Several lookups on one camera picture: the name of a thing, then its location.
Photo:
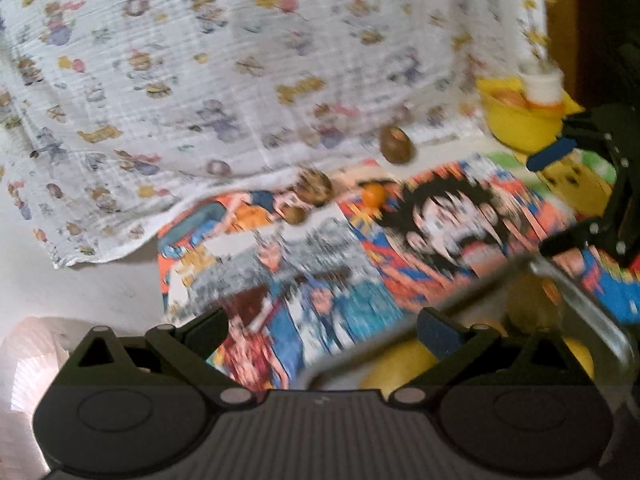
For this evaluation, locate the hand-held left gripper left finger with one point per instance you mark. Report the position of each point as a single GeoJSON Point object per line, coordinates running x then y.
{"type": "Point", "coordinates": [202, 335]}

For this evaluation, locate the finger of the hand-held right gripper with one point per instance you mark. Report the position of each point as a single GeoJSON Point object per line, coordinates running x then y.
{"type": "Point", "coordinates": [575, 239]}
{"type": "Point", "coordinates": [550, 155]}

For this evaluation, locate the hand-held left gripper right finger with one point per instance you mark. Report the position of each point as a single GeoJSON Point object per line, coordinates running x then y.
{"type": "Point", "coordinates": [442, 335]}

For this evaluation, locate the green-brown pear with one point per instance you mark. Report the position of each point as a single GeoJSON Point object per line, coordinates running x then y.
{"type": "Point", "coordinates": [400, 367]}

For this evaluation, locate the brown kiwi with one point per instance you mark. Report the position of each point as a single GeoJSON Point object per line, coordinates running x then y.
{"type": "Point", "coordinates": [529, 312]}
{"type": "Point", "coordinates": [397, 145]}

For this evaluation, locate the grey metal tray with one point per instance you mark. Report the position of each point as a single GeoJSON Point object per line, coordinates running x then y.
{"type": "Point", "coordinates": [612, 335]}

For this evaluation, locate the yellow plastic bowl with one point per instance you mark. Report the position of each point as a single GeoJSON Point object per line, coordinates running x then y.
{"type": "Point", "coordinates": [515, 120]}

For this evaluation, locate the white cup with orange band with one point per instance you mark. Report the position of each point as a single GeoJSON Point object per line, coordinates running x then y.
{"type": "Point", "coordinates": [542, 87]}

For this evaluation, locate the pale orange item in bowl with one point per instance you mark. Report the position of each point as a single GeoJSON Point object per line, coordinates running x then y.
{"type": "Point", "coordinates": [510, 98]}

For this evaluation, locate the colourful cartoon table cover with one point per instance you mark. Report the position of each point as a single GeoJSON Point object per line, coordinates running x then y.
{"type": "Point", "coordinates": [100, 285]}

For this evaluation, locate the colourful cartoon poster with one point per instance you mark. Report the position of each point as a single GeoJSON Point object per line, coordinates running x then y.
{"type": "Point", "coordinates": [450, 220]}

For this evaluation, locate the brown wooden furniture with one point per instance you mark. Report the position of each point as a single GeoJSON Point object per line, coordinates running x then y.
{"type": "Point", "coordinates": [562, 10]}

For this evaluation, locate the pink plastic basket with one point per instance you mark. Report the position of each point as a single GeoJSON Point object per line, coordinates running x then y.
{"type": "Point", "coordinates": [30, 385]}

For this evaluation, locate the striped brown round fruit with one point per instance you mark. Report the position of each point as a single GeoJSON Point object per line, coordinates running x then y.
{"type": "Point", "coordinates": [314, 187]}

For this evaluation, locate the white cartoon printed cloth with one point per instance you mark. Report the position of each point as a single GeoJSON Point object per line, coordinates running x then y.
{"type": "Point", "coordinates": [200, 85]}

